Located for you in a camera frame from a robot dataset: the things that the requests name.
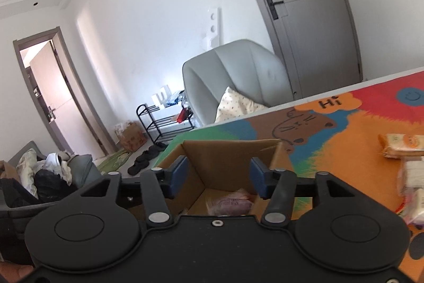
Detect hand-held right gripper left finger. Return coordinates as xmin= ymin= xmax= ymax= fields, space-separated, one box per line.
xmin=79 ymin=155 xmax=190 ymax=228

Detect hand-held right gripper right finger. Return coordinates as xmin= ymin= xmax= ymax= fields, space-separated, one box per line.
xmin=249 ymin=156 xmax=361 ymax=228

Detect pink snack packet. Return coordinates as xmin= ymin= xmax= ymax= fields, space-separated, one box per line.
xmin=206 ymin=188 xmax=256 ymax=216

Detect orange bread packet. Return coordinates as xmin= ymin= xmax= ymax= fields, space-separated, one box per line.
xmin=378 ymin=133 xmax=424 ymax=159

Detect large white snack packet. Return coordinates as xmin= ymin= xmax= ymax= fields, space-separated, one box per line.
xmin=397 ymin=158 xmax=424 ymax=197

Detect person's left hand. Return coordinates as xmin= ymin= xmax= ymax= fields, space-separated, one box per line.
xmin=0 ymin=261 xmax=34 ymax=283

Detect black slip-on shoe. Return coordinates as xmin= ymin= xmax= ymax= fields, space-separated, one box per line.
xmin=134 ymin=152 xmax=156 ymax=167
xmin=147 ymin=142 xmax=169 ymax=155
xmin=127 ymin=163 xmax=146 ymax=176

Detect black shoe rack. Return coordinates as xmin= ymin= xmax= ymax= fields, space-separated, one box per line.
xmin=136 ymin=102 xmax=196 ymax=144

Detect small patterned cardboard box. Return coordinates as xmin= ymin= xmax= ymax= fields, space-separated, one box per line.
xmin=114 ymin=121 xmax=147 ymax=153

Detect green floor mat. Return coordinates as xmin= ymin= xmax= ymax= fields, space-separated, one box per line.
xmin=96 ymin=149 xmax=131 ymax=172

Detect dotted white pillow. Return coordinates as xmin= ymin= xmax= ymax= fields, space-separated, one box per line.
xmin=215 ymin=86 xmax=269 ymax=124

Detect white boxes on rack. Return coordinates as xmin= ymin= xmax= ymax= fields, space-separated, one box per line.
xmin=152 ymin=86 xmax=171 ymax=106

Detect colourful cartoon table mat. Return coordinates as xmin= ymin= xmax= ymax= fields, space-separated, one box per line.
xmin=166 ymin=71 xmax=424 ymax=283

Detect grey sofa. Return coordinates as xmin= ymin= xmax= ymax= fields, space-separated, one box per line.
xmin=0 ymin=140 xmax=100 ymax=204

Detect grey armchair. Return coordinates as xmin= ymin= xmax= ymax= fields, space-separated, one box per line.
xmin=182 ymin=39 xmax=295 ymax=128

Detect white crumpled clothes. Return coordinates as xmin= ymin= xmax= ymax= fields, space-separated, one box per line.
xmin=16 ymin=149 xmax=72 ymax=191

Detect black bag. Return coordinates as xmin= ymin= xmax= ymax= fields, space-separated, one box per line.
xmin=0 ymin=170 xmax=77 ymax=208

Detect grey door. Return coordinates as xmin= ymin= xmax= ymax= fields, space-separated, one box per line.
xmin=230 ymin=0 xmax=363 ymax=101

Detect open room door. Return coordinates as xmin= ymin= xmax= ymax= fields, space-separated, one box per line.
xmin=13 ymin=26 xmax=115 ymax=159

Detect black door handle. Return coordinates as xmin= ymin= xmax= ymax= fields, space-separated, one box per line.
xmin=265 ymin=0 xmax=285 ymax=20

